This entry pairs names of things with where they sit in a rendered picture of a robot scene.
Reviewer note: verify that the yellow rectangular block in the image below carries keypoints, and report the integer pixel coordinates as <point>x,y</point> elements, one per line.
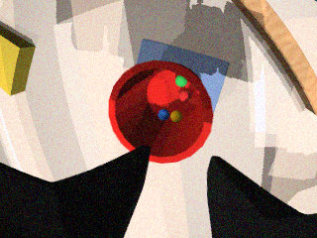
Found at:
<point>15,61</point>

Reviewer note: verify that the blue marble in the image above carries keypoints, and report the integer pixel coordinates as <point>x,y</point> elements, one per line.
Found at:
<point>163,115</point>

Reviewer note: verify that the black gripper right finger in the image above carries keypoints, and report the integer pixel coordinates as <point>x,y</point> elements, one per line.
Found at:
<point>240,208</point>

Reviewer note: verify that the green marble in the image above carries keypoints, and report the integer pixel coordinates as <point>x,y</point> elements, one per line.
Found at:
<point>180,81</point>

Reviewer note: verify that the red cup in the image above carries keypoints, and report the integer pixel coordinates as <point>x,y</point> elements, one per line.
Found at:
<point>148,88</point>

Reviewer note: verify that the tan flat bar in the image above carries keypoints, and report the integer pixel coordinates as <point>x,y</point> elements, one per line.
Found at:
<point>288,53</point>

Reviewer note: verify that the yellow marble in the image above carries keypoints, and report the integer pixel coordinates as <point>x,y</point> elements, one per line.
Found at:
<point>175,116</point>

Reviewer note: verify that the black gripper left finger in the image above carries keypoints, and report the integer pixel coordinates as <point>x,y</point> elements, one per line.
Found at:
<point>96,204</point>

